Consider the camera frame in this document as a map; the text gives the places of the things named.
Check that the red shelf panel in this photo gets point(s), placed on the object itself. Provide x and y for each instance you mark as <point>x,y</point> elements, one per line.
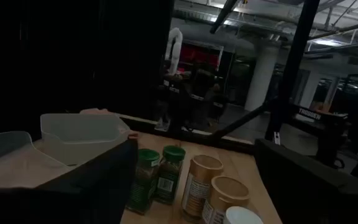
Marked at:
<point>197,56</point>

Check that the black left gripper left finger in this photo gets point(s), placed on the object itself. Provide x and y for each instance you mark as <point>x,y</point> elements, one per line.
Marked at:
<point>89,193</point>

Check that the green-lid spice jar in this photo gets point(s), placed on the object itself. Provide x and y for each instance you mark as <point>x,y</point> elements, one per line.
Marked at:
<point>145,180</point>
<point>169,174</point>

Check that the white-lid spice jar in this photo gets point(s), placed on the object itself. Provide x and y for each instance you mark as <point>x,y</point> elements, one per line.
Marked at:
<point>241,216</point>

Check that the white plastic bin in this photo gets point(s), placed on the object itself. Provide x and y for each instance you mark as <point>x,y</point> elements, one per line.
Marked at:
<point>82,137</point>

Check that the black table edge rail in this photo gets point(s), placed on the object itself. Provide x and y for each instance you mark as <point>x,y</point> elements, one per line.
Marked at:
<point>182,135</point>

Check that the black Trossen-lettered beam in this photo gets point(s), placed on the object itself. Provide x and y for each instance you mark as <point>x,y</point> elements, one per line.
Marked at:
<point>309,113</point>

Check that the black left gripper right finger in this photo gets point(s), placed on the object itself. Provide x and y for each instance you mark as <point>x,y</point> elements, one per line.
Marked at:
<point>322,193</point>

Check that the black overhead bar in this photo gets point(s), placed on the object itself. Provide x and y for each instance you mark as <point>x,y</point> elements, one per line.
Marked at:
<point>222,15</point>

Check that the white padded pipe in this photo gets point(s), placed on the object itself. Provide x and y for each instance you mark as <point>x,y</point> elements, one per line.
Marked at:
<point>176,53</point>

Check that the black curtain panel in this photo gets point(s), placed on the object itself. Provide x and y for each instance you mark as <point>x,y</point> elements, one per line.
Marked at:
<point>73,62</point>

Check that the black diagonal frame brace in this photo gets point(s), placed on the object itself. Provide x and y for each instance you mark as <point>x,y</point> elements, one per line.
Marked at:
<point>241,121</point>

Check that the black station frame post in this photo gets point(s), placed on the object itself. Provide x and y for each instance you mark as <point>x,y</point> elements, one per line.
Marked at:
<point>294,56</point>

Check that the clear plastic bin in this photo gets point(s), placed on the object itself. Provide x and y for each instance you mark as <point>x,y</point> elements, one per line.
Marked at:
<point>14,140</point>

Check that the white building column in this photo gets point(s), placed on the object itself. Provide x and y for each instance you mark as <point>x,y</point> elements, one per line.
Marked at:
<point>261,77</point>

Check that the gold-lid furikake seasoning jar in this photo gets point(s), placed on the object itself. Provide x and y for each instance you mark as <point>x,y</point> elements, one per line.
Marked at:
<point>225,199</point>
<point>199,186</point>

